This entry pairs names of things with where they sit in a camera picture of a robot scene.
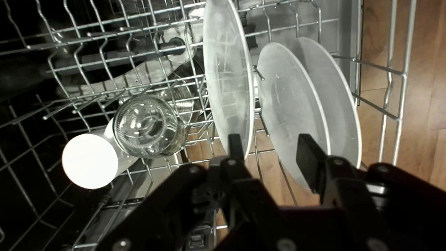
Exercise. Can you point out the white plate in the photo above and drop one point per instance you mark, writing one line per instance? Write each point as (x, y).
(342, 117)
(229, 72)
(289, 106)

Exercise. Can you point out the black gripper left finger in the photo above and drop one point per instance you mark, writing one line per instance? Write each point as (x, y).
(236, 146)

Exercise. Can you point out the white plate rear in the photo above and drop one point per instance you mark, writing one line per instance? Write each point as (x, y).
(342, 117)

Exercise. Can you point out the white cup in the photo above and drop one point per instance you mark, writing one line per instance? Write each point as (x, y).
(94, 159)

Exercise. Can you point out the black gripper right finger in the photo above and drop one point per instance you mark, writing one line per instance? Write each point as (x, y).
(311, 160)

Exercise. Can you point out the white plate front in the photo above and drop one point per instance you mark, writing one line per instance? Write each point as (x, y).
(229, 72)

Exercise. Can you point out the clear drinking glass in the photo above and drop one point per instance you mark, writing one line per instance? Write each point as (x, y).
(149, 125)

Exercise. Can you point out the metal wire dishwasher rack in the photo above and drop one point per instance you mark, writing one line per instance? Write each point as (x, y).
(69, 64)

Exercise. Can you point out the white plate middle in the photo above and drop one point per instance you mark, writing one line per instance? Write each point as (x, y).
(289, 106)

